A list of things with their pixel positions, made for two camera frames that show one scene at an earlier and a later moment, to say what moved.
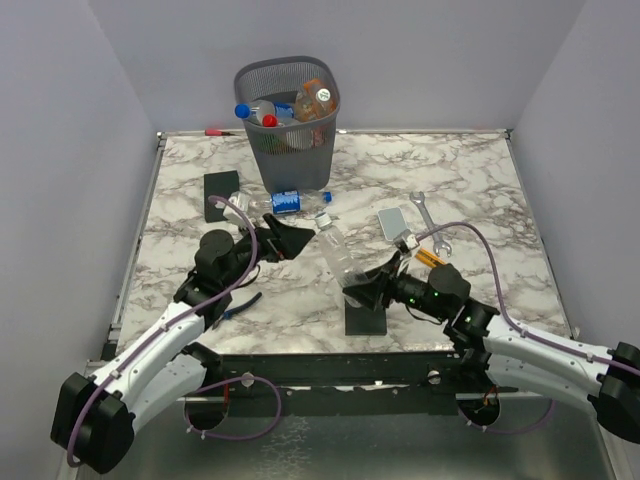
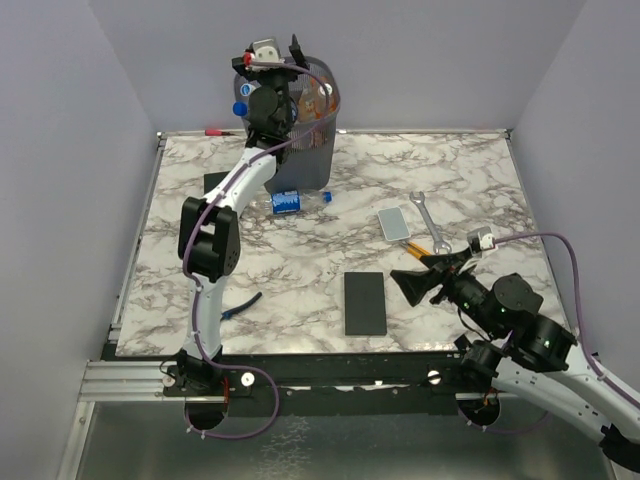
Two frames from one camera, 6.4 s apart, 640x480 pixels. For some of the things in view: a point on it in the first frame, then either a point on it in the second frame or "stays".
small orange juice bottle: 317,136 stays
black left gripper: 279,240 → 290,72
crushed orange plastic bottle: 314,101 stays
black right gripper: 388,279 → 415,282
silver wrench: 436,236 stays
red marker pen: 217,132 stays
